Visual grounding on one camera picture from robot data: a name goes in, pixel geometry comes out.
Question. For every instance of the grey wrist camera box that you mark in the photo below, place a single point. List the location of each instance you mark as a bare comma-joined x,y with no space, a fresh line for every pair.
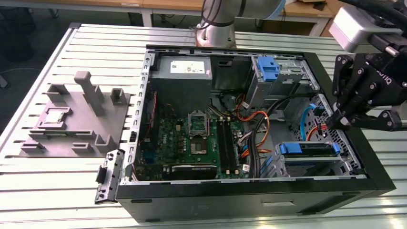
359,28

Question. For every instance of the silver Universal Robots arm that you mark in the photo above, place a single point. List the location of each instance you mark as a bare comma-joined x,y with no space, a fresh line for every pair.
216,33

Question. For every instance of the black office chair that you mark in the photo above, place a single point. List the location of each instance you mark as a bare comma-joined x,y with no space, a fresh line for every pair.
16,35

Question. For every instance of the black RAM slot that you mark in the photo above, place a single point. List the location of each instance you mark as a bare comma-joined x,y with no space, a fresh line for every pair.
232,145
224,145

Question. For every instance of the hard disk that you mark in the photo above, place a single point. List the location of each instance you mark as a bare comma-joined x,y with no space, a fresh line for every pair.
292,148

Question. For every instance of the wooden desk white frame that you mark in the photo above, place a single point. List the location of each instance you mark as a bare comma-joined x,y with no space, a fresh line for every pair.
304,10

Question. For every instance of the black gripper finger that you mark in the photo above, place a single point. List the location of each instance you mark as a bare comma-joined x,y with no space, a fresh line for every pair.
375,119
342,76

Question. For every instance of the green RAM stick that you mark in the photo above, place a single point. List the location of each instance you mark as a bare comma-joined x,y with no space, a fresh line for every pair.
60,135

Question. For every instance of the CPU socket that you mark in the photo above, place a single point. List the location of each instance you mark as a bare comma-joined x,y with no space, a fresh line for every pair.
199,148

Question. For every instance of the green motherboard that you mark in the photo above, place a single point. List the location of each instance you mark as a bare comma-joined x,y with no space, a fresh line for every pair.
171,143

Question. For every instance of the metal disk bay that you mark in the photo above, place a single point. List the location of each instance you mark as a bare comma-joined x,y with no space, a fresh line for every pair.
311,159

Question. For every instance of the black open PC case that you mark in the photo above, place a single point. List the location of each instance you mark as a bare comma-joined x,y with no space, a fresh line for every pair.
221,202

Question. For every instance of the metal optical drive cage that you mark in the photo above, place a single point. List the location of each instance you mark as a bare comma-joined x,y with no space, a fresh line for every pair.
286,78

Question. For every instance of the hinged metal card retainer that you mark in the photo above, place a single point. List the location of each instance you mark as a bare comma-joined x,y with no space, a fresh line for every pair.
109,176

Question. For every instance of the grey parts rack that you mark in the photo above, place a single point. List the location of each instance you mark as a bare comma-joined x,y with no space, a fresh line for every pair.
83,124

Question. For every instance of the grey power supply unit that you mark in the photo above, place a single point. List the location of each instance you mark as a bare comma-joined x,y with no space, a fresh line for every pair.
180,90

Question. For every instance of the silver CPU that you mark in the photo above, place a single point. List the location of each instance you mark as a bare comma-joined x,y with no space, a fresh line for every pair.
55,117

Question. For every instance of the black graphics card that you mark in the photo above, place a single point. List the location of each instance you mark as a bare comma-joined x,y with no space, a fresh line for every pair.
193,170

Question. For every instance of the brown wooden cabinet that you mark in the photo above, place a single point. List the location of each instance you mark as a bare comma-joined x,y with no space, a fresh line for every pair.
326,29

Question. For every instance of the blue drive cage latch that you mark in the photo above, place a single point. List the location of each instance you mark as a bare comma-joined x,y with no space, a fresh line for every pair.
268,69

